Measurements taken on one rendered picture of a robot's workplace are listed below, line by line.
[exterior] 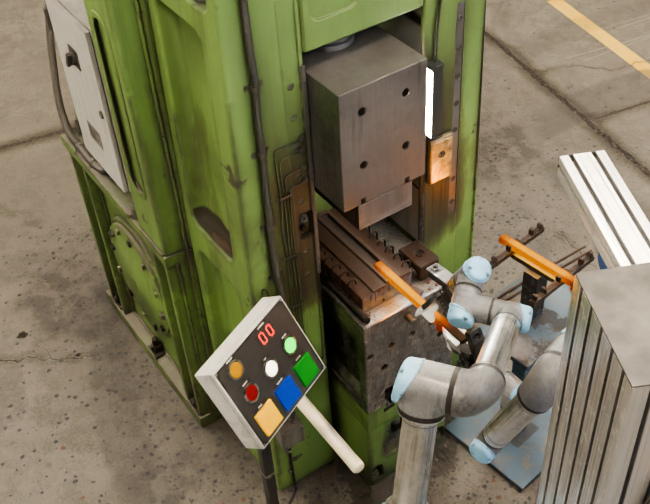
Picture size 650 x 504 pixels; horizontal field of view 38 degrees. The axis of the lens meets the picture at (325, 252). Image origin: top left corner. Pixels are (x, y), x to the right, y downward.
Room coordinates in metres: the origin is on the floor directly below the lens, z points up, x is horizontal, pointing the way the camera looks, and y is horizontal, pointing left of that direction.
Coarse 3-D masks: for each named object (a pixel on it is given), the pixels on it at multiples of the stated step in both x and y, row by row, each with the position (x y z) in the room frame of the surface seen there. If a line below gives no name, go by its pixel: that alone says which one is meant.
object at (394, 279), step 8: (376, 264) 2.25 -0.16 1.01; (384, 264) 2.25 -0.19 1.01; (384, 272) 2.21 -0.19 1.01; (392, 272) 2.21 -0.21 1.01; (392, 280) 2.17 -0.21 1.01; (400, 280) 2.17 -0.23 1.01; (400, 288) 2.14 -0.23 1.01; (408, 288) 2.13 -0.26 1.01; (408, 296) 2.10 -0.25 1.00; (416, 296) 2.09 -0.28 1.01; (416, 304) 2.07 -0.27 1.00; (440, 320) 1.97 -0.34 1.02; (440, 328) 1.96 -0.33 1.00; (448, 328) 1.94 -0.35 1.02; (456, 328) 1.94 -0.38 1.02; (456, 336) 1.91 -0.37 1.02; (464, 336) 1.90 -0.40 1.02
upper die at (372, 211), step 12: (396, 192) 2.20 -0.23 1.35; (408, 192) 2.22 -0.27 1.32; (372, 204) 2.15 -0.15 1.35; (384, 204) 2.18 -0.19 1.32; (396, 204) 2.20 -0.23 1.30; (408, 204) 2.22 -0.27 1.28; (348, 216) 2.17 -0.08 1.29; (360, 216) 2.13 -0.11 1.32; (372, 216) 2.15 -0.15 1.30; (384, 216) 2.18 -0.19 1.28; (360, 228) 2.13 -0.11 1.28
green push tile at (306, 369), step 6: (306, 354) 1.86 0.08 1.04; (300, 360) 1.84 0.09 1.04; (306, 360) 1.84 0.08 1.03; (312, 360) 1.86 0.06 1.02; (294, 366) 1.82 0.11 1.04; (300, 366) 1.82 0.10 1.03; (306, 366) 1.83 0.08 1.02; (312, 366) 1.84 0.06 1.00; (300, 372) 1.81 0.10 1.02; (306, 372) 1.82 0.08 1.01; (312, 372) 1.83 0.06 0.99; (300, 378) 1.80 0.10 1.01; (306, 378) 1.80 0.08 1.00; (312, 378) 1.82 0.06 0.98; (306, 384) 1.79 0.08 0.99
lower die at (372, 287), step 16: (320, 224) 2.50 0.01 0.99; (320, 240) 2.41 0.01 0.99; (336, 240) 2.41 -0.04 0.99; (368, 240) 2.39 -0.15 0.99; (320, 256) 2.34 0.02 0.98; (336, 256) 2.33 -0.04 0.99; (352, 256) 2.32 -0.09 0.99; (384, 256) 2.31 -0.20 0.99; (336, 272) 2.26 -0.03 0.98; (352, 272) 2.25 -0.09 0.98; (368, 272) 2.24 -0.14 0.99; (400, 272) 2.22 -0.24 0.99; (352, 288) 2.18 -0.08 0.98; (368, 288) 2.17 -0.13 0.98; (384, 288) 2.17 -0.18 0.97; (368, 304) 2.14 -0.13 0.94
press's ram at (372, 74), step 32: (384, 32) 2.41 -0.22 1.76; (320, 64) 2.27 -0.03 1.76; (352, 64) 2.25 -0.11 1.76; (384, 64) 2.24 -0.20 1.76; (416, 64) 2.24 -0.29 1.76; (320, 96) 2.18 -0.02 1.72; (352, 96) 2.13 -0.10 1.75; (384, 96) 2.18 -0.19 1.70; (416, 96) 2.24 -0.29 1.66; (320, 128) 2.19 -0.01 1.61; (352, 128) 2.12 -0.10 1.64; (384, 128) 2.18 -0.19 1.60; (416, 128) 2.24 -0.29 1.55; (320, 160) 2.20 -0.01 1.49; (352, 160) 2.12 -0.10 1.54; (384, 160) 2.18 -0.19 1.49; (416, 160) 2.24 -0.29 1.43; (352, 192) 2.12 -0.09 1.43; (384, 192) 2.18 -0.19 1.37
